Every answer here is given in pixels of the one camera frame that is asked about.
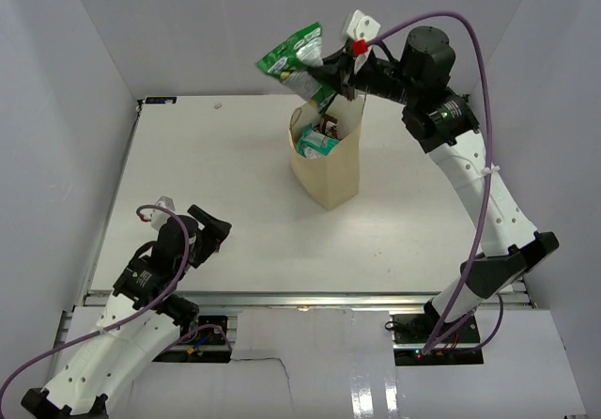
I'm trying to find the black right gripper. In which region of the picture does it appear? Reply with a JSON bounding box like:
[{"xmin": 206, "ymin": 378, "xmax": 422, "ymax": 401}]
[{"xmin": 309, "ymin": 46, "xmax": 420, "ymax": 107}]

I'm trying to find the green candy bag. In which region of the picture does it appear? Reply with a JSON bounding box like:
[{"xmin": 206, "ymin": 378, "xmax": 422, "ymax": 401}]
[{"xmin": 255, "ymin": 22, "xmax": 336, "ymax": 114}]

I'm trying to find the dark small candy packet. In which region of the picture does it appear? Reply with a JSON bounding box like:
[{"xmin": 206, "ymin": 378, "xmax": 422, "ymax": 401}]
[{"xmin": 317, "ymin": 114, "xmax": 339, "ymax": 140}]

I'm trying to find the teal snack packet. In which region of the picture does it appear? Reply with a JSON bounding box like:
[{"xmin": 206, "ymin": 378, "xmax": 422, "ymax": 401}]
[{"xmin": 296, "ymin": 125, "xmax": 339, "ymax": 160}]

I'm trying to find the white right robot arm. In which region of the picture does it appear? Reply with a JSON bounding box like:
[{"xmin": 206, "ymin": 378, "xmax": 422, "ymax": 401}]
[{"xmin": 308, "ymin": 26, "xmax": 560, "ymax": 348}]

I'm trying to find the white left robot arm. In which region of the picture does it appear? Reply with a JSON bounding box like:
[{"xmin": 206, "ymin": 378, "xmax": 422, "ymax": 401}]
[{"xmin": 21, "ymin": 205, "xmax": 232, "ymax": 418}]

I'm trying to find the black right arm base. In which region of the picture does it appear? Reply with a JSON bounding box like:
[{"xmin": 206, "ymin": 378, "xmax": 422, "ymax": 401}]
[{"xmin": 384, "ymin": 311, "xmax": 485, "ymax": 367}]

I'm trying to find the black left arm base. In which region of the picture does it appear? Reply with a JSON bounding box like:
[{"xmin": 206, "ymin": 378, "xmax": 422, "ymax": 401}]
[{"xmin": 155, "ymin": 315, "xmax": 231, "ymax": 364}]

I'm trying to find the brown paper bag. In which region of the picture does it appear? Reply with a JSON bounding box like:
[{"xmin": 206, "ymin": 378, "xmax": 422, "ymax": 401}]
[{"xmin": 288, "ymin": 95, "xmax": 365, "ymax": 210}]

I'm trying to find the blue left table label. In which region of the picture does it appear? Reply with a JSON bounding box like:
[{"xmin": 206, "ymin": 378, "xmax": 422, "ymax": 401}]
[{"xmin": 144, "ymin": 96, "xmax": 177, "ymax": 104}]

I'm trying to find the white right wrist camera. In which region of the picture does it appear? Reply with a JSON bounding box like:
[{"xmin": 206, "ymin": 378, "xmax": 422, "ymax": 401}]
[{"xmin": 342, "ymin": 9, "xmax": 381, "ymax": 74}]

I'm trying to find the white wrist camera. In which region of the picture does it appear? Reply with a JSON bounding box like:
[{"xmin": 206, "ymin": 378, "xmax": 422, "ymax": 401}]
[
  {"xmin": 143, "ymin": 195, "xmax": 176, "ymax": 230},
  {"xmin": 342, "ymin": 9, "xmax": 381, "ymax": 74}
]

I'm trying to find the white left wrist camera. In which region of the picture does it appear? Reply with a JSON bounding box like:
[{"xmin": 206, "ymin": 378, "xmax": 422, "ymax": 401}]
[{"xmin": 143, "ymin": 195, "xmax": 176, "ymax": 230}]

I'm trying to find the aluminium front table rail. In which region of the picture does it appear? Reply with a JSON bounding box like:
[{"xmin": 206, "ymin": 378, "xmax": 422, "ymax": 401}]
[{"xmin": 74, "ymin": 291, "xmax": 532, "ymax": 312}]

